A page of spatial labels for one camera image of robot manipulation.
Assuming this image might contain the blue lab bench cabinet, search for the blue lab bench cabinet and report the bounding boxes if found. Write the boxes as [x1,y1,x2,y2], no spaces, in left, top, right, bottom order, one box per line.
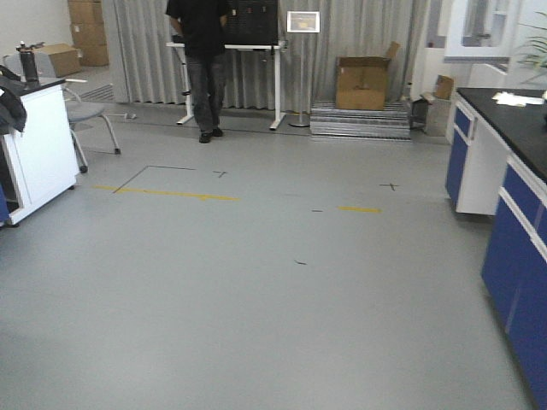
[445,88,546,409]

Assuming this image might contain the grey curtain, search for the grey curtain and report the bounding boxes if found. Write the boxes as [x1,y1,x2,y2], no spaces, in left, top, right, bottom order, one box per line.
[102,1,429,112]

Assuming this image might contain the stack of metal grates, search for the stack of metal grates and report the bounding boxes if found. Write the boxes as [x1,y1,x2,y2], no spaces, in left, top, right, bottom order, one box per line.
[309,101,411,141]

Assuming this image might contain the large open cardboard box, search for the large open cardboard box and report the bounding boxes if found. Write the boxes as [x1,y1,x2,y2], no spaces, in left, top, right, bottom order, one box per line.
[335,42,400,111]

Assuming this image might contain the white standing desk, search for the white standing desk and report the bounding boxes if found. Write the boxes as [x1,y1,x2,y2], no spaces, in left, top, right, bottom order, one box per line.
[165,41,285,131]

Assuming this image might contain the sign on metal stand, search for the sign on metal stand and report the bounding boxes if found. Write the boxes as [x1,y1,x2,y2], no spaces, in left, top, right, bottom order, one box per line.
[287,10,321,128]

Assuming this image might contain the person in black clothes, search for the person in black clothes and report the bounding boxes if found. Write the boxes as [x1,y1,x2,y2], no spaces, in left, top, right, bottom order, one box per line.
[166,0,229,144]

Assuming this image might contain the grey office chair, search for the grey office chair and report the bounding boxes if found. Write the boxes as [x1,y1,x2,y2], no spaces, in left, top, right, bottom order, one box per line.
[3,53,122,174]

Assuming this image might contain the stacked cardboard boxes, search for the stacked cardboard boxes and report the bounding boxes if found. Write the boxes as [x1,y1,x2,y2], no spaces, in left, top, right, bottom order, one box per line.
[68,1,109,67]

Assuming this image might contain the cardboard box on floor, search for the cardboard box on floor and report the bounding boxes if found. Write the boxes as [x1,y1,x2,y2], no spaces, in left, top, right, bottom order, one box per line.
[34,43,81,77]

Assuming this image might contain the black jacket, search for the black jacket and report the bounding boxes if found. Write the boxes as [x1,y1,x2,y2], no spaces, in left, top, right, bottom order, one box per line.
[1,66,27,132]

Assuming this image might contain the black water bottle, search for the black water bottle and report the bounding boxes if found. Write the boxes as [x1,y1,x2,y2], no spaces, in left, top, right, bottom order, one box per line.
[16,41,41,83]

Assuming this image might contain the small cardboard box by wall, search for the small cardboard box by wall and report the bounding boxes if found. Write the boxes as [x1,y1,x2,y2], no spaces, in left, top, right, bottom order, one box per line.
[434,75,454,100]

